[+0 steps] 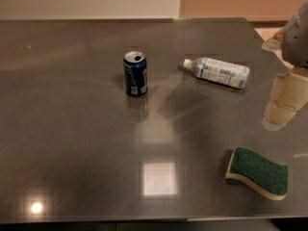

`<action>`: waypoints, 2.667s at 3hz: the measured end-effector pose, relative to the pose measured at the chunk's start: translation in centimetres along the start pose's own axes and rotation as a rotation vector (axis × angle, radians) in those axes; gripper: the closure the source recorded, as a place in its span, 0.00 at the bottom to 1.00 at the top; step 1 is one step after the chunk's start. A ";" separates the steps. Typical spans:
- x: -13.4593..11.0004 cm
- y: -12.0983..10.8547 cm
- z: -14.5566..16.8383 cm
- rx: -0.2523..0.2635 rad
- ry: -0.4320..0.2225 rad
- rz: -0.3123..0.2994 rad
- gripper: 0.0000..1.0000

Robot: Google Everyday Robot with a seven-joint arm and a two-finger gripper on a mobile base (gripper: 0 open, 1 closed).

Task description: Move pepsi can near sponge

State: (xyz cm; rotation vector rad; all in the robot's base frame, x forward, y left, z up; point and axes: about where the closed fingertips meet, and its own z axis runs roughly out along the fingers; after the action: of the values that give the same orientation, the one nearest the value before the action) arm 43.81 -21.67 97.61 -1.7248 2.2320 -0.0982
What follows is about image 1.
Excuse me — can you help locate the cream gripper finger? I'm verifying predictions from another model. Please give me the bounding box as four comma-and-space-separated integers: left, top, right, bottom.
262, 67, 308, 131
261, 28, 285, 52

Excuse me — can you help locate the blue pepsi can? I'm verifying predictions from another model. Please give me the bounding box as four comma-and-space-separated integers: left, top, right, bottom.
123, 51, 147, 96

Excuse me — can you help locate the green and yellow sponge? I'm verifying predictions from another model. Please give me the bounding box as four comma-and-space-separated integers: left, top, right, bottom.
225, 147, 289, 200

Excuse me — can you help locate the clear plastic water bottle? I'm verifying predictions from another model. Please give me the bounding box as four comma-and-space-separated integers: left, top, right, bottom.
183, 57, 250, 90

